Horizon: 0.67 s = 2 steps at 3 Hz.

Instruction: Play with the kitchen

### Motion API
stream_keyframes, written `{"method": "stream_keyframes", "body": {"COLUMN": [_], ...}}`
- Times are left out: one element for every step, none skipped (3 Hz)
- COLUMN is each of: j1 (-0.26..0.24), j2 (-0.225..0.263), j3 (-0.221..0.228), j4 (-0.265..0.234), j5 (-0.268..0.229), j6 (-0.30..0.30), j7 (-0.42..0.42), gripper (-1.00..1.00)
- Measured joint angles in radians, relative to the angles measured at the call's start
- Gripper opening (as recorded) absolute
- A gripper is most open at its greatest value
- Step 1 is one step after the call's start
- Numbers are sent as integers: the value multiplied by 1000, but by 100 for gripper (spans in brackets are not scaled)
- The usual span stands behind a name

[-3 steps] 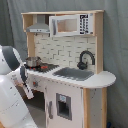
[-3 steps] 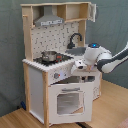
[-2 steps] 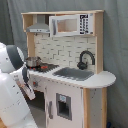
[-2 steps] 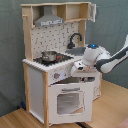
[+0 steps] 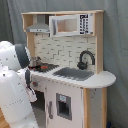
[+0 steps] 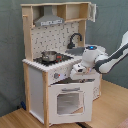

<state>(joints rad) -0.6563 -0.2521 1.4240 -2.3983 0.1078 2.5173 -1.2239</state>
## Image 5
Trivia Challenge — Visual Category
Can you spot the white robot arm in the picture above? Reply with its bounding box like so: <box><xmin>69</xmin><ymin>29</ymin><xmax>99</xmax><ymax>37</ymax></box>
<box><xmin>0</xmin><ymin>41</ymin><xmax>39</xmax><ymax>128</ymax></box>

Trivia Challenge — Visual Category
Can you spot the wooden toy kitchen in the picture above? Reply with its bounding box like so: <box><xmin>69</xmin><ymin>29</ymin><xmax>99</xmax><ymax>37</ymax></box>
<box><xmin>22</xmin><ymin>10</ymin><xmax>116</xmax><ymax>128</ymax></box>

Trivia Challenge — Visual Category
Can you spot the black toy faucet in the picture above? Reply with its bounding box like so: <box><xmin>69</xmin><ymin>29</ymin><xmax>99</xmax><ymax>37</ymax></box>
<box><xmin>77</xmin><ymin>50</ymin><xmax>95</xmax><ymax>70</ymax></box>

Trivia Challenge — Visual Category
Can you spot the grey toy sink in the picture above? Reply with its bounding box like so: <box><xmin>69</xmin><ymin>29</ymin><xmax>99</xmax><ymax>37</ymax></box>
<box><xmin>53</xmin><ymin>67</ymin><xmax>93</xmax><ymax>81</ymax></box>

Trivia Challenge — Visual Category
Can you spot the black toy stovetop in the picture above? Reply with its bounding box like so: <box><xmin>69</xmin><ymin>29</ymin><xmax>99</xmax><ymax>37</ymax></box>
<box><xmin>30</xmin><ymin>63</ymin><xmax>57</xmax><ymax>73</ymax></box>

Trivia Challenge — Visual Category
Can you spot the small metal pot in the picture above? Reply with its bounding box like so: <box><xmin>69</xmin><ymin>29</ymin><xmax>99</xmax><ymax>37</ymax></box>
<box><xmin>29</xmin><ymin>56</ymin><xmax>41</xmax><ymax>67</ymax></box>

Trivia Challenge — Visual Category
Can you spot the right red stove knob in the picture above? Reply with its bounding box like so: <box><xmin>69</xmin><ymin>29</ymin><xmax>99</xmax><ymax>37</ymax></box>
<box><xmin>32</xmin><ymin>81</ymin><xmax>38</xmax><ymax>87</ymax></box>

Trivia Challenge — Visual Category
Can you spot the white cabinet door with dispenser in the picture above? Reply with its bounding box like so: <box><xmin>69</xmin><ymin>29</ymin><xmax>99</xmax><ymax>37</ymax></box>
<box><xmin>45</xmin><ymin>81</ymin><xmax>83</xmax><ymax>128</ymax></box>

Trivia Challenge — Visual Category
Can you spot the white microwave door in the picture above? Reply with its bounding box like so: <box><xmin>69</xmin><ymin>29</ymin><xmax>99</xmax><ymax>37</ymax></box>
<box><xmin>49</xmin><ymin>14</ymin><xmax>94</xmax><ymax>37</ymax></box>

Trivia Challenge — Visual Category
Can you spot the grey range hood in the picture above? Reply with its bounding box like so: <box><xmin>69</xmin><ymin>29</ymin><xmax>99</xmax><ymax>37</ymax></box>
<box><xmin>26</xmin><ymin>14</ymin><xmax>50</xmax><ymax>33</ymax></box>

